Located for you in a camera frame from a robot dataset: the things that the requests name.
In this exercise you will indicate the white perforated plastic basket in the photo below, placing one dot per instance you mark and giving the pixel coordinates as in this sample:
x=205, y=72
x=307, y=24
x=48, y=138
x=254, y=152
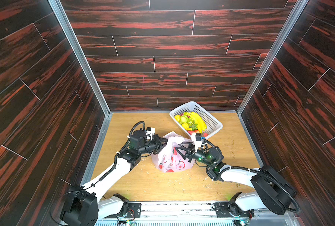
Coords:
x=213, y=125

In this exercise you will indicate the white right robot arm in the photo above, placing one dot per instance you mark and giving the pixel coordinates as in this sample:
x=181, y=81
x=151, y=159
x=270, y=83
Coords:
x=271, y=190

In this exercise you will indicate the red fake strawberry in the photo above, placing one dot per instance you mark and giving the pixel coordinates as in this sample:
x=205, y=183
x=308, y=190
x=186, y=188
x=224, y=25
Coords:
x=194, y=132

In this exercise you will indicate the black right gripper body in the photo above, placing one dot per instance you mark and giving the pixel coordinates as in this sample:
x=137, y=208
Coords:
x=190, y=154

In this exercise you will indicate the metal base rail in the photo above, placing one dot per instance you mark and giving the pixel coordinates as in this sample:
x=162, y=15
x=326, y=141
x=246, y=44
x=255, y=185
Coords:
x=194, y=213

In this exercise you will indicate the light green fake fruit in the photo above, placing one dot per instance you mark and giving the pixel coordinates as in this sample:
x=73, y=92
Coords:
x=183, y=119

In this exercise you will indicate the small green fake fruit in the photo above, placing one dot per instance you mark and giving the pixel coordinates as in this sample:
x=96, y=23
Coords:
x=190, y=121

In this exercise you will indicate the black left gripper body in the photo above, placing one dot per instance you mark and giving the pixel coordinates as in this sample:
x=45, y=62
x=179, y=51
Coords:
x=158, y=142

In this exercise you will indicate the pink plastic bag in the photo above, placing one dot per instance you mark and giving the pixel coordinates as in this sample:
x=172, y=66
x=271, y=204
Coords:
x=169, y=159

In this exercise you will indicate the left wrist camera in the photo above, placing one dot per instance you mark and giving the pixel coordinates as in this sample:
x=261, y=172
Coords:
x=149, y=132

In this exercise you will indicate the yellow fake banana bunch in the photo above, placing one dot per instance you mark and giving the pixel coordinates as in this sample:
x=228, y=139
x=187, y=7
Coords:
x=201, y=126

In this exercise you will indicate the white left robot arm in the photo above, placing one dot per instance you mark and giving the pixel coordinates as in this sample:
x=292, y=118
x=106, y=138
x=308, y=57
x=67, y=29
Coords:
x=84, y=205

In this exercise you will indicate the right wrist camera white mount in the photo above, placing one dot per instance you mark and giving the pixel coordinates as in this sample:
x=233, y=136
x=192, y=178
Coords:
x=197, y=139

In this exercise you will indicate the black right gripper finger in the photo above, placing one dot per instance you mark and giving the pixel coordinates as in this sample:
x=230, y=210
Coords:
x=187, y=153
x=189, y=145

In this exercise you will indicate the small yellow fake fruit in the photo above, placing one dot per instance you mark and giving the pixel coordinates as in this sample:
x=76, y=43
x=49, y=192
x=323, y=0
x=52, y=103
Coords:
x=177, y=118

